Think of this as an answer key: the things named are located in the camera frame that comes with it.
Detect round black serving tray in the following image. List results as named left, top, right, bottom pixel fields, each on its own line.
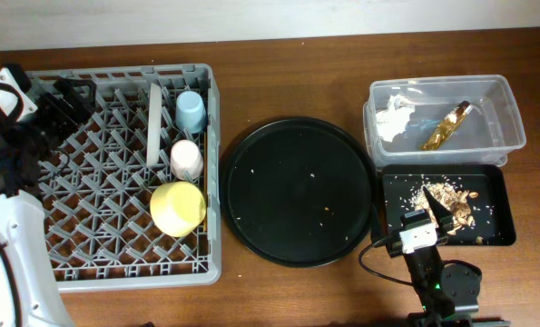
left=221, top=117, right=379, bottom=268

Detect pink plastic cup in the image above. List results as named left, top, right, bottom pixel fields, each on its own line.
left=171, top=140, right=204, bottom=181

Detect blue plastic cup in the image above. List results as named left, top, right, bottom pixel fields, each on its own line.
left=175, top=91, right=207, bottom=134

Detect gold foil snack wrapper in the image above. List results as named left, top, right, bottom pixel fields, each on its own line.
left=421, top=101, right=472, bottom=151

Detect food scraps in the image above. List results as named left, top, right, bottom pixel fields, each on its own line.
left=408, top=183, right=475, bottom=236

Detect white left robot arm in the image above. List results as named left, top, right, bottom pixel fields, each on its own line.
left=0, top=78, right=96, bottom=326

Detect white paper napkin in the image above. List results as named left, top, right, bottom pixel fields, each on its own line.
left=376, top=95, right=416, bottom=143

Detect yellow bowl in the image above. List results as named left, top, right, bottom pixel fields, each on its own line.
left=150, top=182, right=207, bottom=238

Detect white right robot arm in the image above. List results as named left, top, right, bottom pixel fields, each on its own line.
left=385, top=189, right=511, bottom=327

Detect light grey plate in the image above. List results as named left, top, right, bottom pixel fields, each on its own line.
left=146, top=84, right=162, bottom=167

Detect black rectangular tray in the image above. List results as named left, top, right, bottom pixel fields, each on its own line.
left=371, top=164, right=516, bottom=246

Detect clear plastic waste bin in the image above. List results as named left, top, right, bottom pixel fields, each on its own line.
left=363, top=74, right=526, bottom=169

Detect grey plastic dishwasher rack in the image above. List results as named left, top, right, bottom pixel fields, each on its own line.
left=29, top=64, right=221, bottom=292

